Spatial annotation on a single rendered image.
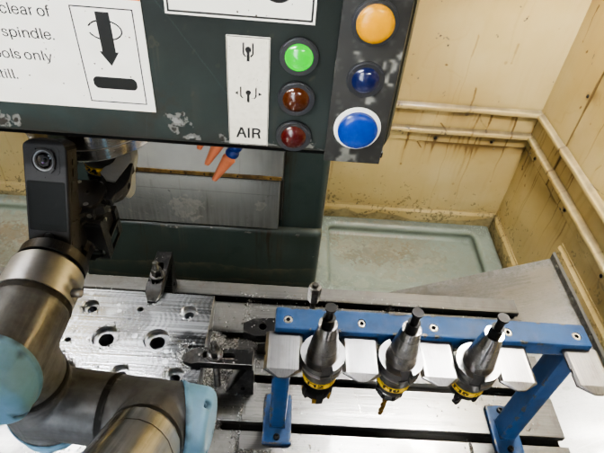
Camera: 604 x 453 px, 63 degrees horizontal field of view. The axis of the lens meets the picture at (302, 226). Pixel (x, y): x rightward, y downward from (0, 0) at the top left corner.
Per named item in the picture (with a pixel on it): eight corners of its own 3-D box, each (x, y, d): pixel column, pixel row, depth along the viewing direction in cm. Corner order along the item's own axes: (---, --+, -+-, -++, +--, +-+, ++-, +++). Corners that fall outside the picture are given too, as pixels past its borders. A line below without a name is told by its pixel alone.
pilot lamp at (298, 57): (313, 75, 35) (316, 44, 33) (281, 73, 34) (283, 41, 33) (313, 71, 35) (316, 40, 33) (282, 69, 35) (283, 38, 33)
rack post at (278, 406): (290, 447, 91) (301, 359, 71) (261, 445, 91) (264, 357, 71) (292, 396, 99) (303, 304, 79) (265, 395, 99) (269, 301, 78)
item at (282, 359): (301, 380, 68) (301, 377, 67) (262, 378, 67) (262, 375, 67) (302, 337, 73) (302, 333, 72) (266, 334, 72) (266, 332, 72)
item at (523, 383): (538, 393, 69) (540, 390, 68) (501, 391, 68) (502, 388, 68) (523, 350, 74) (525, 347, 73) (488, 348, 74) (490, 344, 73)
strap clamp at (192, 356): (253, 395, 98) (253, 352, 88) (186, 391, 98) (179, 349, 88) (254, 379, 101) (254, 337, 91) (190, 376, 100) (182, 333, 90)
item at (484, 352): (493, 351, 71) (510, 324, 67) (495, 378, 68) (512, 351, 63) (462, 344, 72) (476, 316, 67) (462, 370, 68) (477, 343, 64)
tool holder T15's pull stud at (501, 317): (501, 330, 66) (510, 314, 63) (501, 340, 64) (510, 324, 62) (487, 326, 66) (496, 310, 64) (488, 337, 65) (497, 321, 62)
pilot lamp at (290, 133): (306, 151, 39) (308, 128, 37) (278, 149, 39) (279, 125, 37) (306, 147, 39) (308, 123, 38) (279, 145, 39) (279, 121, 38)
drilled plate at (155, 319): (197, 411, 91) (195, 397, 88) (38, 402, 90) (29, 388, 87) (216, 310, 108) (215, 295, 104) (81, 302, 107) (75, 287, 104)
